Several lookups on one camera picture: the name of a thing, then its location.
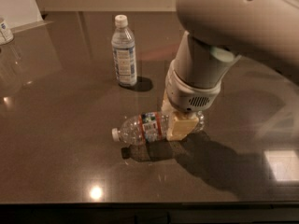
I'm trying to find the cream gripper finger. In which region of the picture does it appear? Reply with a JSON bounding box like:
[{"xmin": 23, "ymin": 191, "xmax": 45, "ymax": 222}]
[
  {"xmin": 166, "ymin": 112, "xmax": 199, "ymax": 141},
  {"xmin": 161, "ymin": 91, "xmax": 174, "ymax": 114}
]

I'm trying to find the clear bottle red label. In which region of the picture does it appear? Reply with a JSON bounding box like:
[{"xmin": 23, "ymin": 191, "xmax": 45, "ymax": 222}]
[{"xmin": 111, "ymin": 111, "xmax": 205, "ymax": 145}]

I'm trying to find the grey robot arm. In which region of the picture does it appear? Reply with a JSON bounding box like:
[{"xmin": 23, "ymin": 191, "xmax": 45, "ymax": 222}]
[{"xmin": 162, "ymin": 0, "xmax": 299, "ymax": 141}]

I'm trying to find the upright bottle blue label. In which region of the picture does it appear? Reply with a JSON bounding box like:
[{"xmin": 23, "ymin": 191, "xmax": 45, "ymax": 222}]
[{"xmin": 111, "ymin": 15, "xmax": 137, "ymax": 87}]

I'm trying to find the white container at left edge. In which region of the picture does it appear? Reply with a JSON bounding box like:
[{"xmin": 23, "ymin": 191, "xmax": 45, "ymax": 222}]
[{"xmin": 0, "ymin": 17, "xmax": 14, "ymax": 45}]

